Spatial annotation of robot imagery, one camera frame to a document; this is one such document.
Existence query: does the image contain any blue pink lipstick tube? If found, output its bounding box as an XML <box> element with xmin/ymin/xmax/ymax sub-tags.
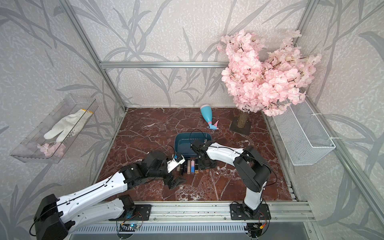
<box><xmin>191</xmin><ymin>160</ymin><xmax>195</xmax><ymax>174</ymax></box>

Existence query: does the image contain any teal plastic storage box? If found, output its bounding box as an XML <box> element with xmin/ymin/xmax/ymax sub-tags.
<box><xmin>174</xmin><ymin>132</ymin><xmax>212</xmax><ymax>160</ymax></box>

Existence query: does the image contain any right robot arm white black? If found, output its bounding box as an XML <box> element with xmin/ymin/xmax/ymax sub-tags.
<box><xmin>191</xmin><ymin>140</ymin><xmax>273</xmax><ymax>211</ymax></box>

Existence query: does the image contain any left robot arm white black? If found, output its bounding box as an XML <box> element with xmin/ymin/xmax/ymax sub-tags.
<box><xmin>31</xmin><ymin>151</ymin><xmax>185</xmax><ymax>240</ymax></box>

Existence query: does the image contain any tan lipstick tube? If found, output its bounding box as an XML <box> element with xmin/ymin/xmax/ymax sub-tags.
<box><xmin>187</xmin><ymin>160</ymin><xmax>192</xmax><ymax>174</ymax></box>

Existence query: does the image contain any left circuit board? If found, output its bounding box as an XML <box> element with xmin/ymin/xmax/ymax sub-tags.
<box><xmin>118</xmin><ymin>223</ymin><xmax>142</xmax><ymax>232</ymax></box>

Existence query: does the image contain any circuit board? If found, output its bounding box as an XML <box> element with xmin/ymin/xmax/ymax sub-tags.
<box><xmin>244</xmin><ymin>223</ymin><xmax>267</xmax><ymax>239</ymax></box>
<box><xmin>118</xmin><ymin>223</ymin><xmax>142</xmax><ymax>232</ymax></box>

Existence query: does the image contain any right circuit board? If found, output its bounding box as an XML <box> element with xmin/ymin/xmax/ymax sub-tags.
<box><xmin>244</xmin><ymin>223</ymin><xmax>267</xmax><ymax>239</ymax></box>

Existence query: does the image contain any pink artificial blossom tree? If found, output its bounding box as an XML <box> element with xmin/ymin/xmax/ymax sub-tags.
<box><xmin>218</xmin><ymin>30</ymin><xmax>322</xmax><ymax>134</ymax></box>

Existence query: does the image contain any white cotton glove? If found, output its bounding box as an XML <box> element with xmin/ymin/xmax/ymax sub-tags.
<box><xmin>44</xmin><ymin>109</ymin><xmax>93</xmax><ymax>143</ymax></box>

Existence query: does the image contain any pink flower on shelf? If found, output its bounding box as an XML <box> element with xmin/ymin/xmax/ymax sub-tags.
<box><xmin>37</xmin><ymin>143</ymin><xmax>66</xmax><ymax>158</ymax></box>

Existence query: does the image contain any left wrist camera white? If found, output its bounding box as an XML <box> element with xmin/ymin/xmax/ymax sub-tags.
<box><xmin>167</xmin><ymin>153</ymin><xmax>185</xmax><ymax>173</ymax></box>

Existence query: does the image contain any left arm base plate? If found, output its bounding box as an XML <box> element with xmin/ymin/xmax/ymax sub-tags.
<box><xmin>109</xmin><ymin>205</ymin><xmax>152</xmax><ymax>222</ymax></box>

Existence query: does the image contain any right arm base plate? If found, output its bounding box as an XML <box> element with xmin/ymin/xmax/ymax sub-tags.
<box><xmin>230</xmin><ymin>202</ymin><xmax>271</xmax><ymax>221</ymax></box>

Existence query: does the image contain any aluminium front rail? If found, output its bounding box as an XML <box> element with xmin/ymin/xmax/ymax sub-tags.
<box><xmin>58</xmin><ymin>199</ymin><xmax>315</xmax><ymax>226</ymax></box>

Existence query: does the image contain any white wire mesh basket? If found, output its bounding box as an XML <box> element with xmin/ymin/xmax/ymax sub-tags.
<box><xmin>273</xmin><ymin>102</ymin><xmax>336</xmax><ymax>166</ymax></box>

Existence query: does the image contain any clear acrylic wall shelf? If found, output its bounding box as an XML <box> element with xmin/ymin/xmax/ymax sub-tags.
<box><xmin>10</xmin><ymin>94</ymin><xmax>99</xmax><ymax>164</ymax></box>

